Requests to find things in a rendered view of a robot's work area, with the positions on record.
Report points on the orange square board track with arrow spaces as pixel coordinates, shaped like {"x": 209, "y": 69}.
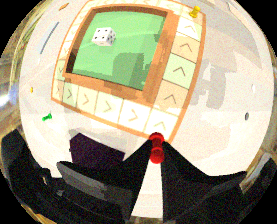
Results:
{"x": 154, "y": 86}

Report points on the red game pawn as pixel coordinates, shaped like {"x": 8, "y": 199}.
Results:
{"x": 157, "y": 152}

